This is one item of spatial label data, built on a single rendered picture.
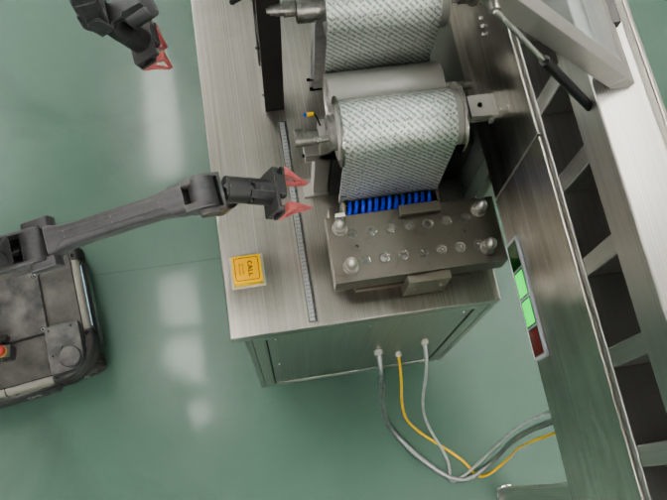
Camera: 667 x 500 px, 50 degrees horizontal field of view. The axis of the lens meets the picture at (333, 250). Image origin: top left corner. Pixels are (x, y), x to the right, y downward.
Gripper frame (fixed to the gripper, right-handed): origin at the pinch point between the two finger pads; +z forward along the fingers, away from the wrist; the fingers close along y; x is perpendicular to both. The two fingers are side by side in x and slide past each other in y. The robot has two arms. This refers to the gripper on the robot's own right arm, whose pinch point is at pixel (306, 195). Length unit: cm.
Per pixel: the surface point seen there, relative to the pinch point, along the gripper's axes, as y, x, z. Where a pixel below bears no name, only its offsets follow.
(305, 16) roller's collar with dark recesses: -28.5, 24.3, -8.7
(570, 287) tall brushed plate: 36, 47, 21
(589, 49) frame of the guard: 12, 77, 0
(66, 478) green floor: 47, -136, -27
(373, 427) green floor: 45, -87, 67
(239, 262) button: 8.4, -22.1, -7.6
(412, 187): 0.0, 8.9, 23.6
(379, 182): 0.0, 10.1, 13.5
